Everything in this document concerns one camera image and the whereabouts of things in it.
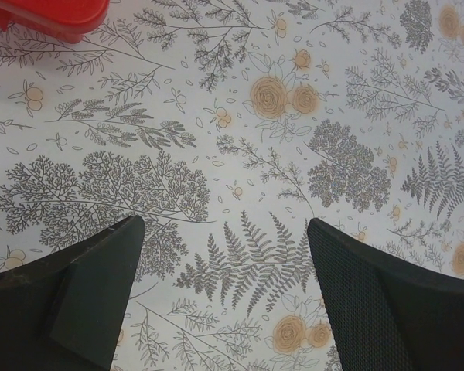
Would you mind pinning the red plastic bin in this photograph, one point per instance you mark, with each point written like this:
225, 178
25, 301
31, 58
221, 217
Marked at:
66, 20

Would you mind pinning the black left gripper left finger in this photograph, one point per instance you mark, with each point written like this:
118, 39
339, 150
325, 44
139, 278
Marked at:
65, 311

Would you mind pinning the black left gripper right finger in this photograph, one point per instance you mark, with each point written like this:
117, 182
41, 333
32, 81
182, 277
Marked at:
386, 313

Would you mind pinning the floral patterned table mat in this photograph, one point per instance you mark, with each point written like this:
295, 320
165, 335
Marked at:
227, 126

